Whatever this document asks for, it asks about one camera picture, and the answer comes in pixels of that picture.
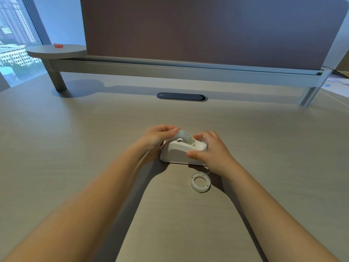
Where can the person's left hand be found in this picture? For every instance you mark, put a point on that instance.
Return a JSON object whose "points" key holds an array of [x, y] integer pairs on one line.
{"points": [[152, 139]]}

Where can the person's right hand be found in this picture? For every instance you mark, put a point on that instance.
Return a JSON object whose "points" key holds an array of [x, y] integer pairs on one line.
{"points": [[216, 156]]}

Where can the person's left fingers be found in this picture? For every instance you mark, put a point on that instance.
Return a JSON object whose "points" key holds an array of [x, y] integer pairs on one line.
{"points": [[169, 129]]}

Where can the person's right thumb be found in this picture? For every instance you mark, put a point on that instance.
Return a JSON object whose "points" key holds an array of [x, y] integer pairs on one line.
{"points": [[196, 155]]}

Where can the grey tape roll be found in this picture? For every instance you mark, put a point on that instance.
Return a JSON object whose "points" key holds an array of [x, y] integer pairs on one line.
{"points": [[185, 135]]}

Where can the white tape dispenser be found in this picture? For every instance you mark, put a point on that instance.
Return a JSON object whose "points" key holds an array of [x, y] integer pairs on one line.
{"points": [[176, 154]]}

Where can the person's right forearm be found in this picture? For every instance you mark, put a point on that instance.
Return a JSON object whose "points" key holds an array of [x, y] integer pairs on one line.
{"points": [[272, 212]]}

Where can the person's left forearm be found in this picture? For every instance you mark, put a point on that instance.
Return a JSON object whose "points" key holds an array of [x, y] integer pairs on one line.
{"points": [[90, 204]]}

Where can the brown fabric desk divider panel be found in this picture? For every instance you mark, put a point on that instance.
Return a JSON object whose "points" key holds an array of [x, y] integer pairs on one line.
{"points": [[207, 29]]}

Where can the round grey shelf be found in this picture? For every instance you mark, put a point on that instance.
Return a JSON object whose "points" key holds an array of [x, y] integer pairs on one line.
{"points": [[57, 51]]}

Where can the small red object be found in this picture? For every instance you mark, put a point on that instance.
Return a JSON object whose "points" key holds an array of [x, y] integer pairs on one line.
{"points": [[58, 45]]}

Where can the white papers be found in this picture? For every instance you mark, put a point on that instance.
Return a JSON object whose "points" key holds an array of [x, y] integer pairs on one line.
{"points": [[336, 81]]}

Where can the window with city view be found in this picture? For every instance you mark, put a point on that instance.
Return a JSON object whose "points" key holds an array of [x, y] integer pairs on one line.
{"points": [[13, 38]]}

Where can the grey metal desk rail frame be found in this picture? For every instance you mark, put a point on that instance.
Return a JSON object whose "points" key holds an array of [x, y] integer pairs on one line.
{"points": [[190, 72]]}

